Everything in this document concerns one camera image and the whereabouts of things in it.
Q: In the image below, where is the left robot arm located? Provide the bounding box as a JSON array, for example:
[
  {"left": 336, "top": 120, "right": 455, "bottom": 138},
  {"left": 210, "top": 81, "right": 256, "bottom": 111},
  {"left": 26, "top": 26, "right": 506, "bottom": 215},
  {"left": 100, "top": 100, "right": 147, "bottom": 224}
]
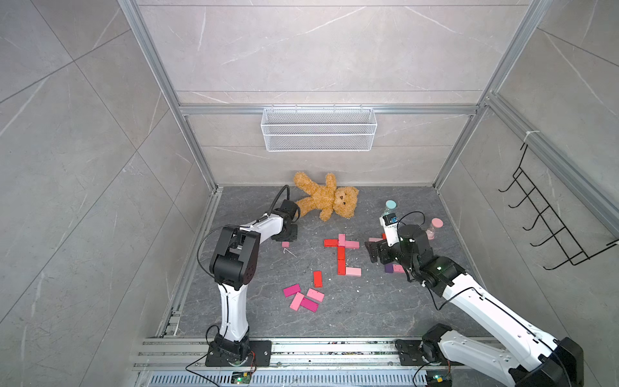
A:
[{"left": 208, "top": 199, "right": 301, "bottom": 365}]

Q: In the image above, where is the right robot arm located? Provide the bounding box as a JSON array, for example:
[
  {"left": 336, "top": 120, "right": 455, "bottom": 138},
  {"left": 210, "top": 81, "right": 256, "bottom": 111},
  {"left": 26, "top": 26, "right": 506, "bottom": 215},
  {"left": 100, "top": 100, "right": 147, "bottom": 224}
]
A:
[{"left": 365, "top": 213, "right": 585, "bottom": 386}]

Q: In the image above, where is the pink sand timer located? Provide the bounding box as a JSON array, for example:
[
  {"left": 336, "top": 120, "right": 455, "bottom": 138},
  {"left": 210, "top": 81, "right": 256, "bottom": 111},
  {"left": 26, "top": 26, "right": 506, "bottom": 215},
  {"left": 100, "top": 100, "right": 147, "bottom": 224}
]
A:
[{"left": 426, "top": 218, "right": 444, "bottom": 240}]

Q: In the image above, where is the brown teddy bear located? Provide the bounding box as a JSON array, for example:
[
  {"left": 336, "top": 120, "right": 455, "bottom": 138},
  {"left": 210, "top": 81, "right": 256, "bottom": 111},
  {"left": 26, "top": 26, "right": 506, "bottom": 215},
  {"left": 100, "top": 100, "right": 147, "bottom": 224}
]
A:
[{"left": 293, "top": 172, "right": 359, "bottom": 222}]

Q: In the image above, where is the teal sand timer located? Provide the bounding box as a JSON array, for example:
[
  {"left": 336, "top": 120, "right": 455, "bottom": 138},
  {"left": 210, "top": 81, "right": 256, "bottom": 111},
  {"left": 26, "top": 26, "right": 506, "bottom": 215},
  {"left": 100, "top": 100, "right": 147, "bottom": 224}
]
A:
[{"left": 383, "top": 200, "right": 397, "bottom": 215}]

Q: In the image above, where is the magenta block far left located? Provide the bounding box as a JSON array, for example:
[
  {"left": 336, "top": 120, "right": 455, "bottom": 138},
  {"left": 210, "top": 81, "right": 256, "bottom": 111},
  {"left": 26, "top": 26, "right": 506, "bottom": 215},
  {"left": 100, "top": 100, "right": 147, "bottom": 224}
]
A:
[{"left": 283, "top": 284, "right": 301, "bottom": 298}]

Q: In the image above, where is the magenta block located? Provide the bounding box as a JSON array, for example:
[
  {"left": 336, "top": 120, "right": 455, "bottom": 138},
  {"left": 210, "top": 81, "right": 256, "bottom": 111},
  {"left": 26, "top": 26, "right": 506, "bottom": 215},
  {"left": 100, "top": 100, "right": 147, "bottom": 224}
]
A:
[
  {"left": 300, "top": 298, "right": 319, "bottom": 313},
  {"left": 283, "top": 284, "right": 301, "bottom": 298}
]

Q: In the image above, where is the magenta block lower left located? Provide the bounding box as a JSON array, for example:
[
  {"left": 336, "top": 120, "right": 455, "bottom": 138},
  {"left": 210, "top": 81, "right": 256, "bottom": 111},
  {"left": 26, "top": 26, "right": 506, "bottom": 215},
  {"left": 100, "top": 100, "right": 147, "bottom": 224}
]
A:
[{"left": 300, "top": 298, "right": 319, "bottom": 313}]

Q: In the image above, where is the left black cable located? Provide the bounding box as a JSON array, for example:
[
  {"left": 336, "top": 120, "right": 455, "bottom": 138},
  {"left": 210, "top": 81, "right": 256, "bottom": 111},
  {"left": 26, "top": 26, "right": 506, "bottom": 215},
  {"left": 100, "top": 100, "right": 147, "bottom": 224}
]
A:
[{"left": 268, "top": 184, "right": 291, "bottom": 216}]

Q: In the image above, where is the white wire mesh basket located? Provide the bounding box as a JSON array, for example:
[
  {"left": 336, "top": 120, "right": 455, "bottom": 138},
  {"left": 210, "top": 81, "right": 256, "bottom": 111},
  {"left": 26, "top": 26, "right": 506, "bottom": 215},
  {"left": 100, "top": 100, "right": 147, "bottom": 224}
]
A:
[{"left": 260, "top": 107, "right": 378, "bottom": 153}]

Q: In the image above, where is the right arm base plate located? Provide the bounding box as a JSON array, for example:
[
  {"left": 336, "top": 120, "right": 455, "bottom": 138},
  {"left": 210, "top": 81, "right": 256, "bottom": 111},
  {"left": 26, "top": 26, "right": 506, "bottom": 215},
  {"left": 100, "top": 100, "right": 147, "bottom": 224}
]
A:
[{"left": 393, "top": 339, "right": 463, "bottom": 367}]

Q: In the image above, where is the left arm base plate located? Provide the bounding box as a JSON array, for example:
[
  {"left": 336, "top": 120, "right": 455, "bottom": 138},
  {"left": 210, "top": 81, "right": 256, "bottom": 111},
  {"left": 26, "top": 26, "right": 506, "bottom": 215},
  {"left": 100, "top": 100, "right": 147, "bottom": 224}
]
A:
[{"left": 205, "top": 340, "right": 272, "bottom": 367}]

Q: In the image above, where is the black wire hook rack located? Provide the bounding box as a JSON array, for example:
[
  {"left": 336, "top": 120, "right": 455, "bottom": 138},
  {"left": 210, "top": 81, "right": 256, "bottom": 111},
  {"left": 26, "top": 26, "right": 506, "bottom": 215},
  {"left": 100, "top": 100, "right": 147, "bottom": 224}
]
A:
[{"left": 497, "top": 144, "right": 618, "bottom": 271}]

